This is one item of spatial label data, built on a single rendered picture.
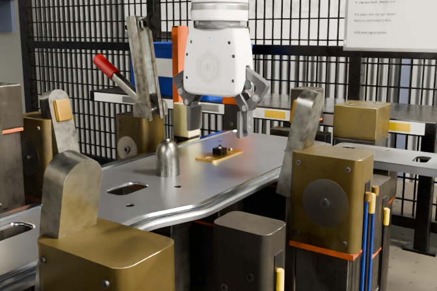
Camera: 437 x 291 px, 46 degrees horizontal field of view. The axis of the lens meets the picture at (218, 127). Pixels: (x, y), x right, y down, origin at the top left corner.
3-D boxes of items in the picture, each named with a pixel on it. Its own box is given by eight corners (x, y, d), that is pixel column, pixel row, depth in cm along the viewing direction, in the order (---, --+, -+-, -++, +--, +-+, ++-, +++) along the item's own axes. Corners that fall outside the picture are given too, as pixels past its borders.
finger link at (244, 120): (236, 93, 75) (235, 138, 76) (255, 95, 73) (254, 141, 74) (248, 91, 77) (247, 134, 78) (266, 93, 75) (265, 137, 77)
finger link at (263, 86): (222, 59, 76) (220, 96, 78) (268, 64, 72) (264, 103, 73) (226, 58, 77) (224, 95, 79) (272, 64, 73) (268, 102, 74)
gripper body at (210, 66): (176, 18, 76) (177, 93, 78) (235, 17, 70) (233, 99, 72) (205, 19, 82) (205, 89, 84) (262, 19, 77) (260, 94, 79)
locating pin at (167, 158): (169, 190, 68) (168, 141, 67) (151, 186, 70) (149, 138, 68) (184, 184, 71) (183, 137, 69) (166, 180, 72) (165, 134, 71)
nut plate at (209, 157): (214, 163, 76) (214, 154, 75) (193, 159, 78) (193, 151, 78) (244, 152, 82) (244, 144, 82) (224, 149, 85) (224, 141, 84)
